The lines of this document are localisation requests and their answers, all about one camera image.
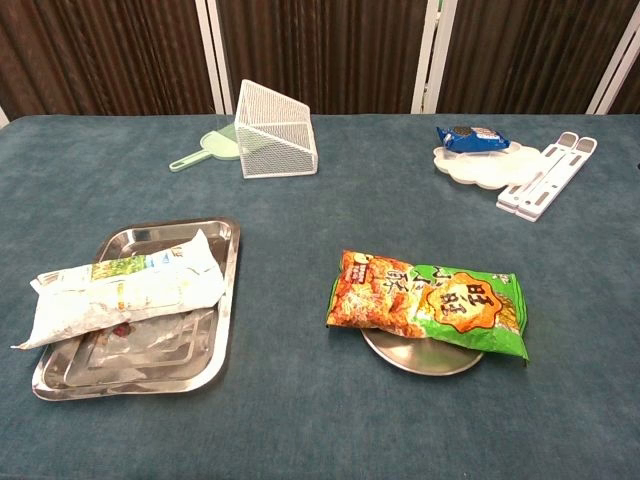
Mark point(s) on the rectangular steel tray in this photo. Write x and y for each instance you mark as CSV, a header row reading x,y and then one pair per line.
x,y
150,372

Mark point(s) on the white folding laptop stand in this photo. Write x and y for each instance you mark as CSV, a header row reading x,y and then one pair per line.
x,y
545,185

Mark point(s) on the light green plastic dustpan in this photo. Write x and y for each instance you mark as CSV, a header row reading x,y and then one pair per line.
x,y
215,145

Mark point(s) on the white snack bag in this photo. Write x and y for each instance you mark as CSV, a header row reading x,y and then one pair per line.
x,y
125,295

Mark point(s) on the blue felt table cover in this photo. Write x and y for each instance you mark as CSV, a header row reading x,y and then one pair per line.
x,y
300,225

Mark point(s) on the round steel plate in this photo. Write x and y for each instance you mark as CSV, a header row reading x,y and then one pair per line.
x,y
425,360

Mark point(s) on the white cloud-shaped tray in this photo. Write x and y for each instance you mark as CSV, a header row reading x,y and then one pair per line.
x,y
490,170

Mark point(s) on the blue cookie packet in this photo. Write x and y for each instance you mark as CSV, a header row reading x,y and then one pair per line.
x,y
470,137

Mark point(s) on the brown white-framed screen panel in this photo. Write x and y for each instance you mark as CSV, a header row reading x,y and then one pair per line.
x,y
325,50
525,50
100,50
632,90

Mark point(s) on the orange green snack bag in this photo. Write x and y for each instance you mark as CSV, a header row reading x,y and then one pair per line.
x,y
425,300

